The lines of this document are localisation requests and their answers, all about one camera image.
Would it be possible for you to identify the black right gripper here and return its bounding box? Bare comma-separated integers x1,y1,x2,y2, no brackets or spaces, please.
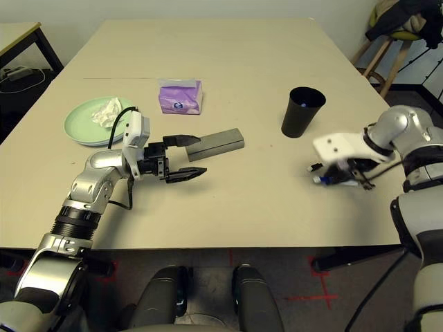
325,158,379,190

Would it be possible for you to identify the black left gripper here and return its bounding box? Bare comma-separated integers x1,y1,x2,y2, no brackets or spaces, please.
138,133,208,183

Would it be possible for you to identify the white pen with blue cap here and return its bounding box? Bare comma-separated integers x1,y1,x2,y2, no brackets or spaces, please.
312,174,359,187

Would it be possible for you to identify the grey glasses case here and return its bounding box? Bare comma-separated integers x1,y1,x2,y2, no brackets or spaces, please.
186,127,246,163

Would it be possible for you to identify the white tissue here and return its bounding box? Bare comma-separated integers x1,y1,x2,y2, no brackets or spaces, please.
90,98,123,128

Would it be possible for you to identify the light green plate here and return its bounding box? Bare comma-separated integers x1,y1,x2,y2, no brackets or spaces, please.
64,95,138,145

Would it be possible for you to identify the purple tissue pack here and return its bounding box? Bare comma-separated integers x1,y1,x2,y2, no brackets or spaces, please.
158,77,204,115

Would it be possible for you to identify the black plastic cup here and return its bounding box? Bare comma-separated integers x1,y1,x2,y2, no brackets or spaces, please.
280,86,327,138

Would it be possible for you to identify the light blue plate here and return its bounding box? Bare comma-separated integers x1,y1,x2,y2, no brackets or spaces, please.
71,133,125,146

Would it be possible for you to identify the wooden stool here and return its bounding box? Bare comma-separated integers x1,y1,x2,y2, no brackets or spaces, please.
351,34,411,100

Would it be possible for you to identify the black tripod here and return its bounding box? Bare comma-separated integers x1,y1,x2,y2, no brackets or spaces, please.
396,39,443,111

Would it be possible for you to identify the dark robot left leg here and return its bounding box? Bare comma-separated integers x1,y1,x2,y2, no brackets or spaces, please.
129,265,190,332

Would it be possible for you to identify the dark robot leg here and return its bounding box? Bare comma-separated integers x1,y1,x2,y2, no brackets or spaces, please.
129,265,190,332
231,264,284,332

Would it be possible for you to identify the yellow-green seat cushion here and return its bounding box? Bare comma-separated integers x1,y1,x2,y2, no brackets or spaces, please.
370,5,422,42

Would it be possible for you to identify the dark jacket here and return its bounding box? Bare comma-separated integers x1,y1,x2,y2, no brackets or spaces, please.
365,0,443,49

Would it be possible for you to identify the beige garment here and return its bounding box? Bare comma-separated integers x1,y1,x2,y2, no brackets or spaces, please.
375,0,426,34

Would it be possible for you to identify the dark robot right leg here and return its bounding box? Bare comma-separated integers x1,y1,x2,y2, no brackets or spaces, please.
231,264,284,332

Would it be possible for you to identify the grey robot torso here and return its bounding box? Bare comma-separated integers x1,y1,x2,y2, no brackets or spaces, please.
120,313,243,332

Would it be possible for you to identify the grey power adapter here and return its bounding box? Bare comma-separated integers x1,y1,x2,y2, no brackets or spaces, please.
3,67,34,81

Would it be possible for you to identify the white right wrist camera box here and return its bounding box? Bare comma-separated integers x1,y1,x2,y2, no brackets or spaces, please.
312,131,395,165

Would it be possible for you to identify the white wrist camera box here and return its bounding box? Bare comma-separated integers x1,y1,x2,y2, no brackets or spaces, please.
121,109,152,179
312,131,395,165

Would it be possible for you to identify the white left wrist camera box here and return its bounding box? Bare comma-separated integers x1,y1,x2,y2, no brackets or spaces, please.
121,109,152,179

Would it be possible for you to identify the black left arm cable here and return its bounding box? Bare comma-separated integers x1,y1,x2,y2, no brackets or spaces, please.
107,106,139,210

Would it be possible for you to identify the white cord loop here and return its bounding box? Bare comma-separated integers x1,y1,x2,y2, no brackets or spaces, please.
0,67,46,93

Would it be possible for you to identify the beige side table black frame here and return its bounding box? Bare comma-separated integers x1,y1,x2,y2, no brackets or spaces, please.
0,22,65,75

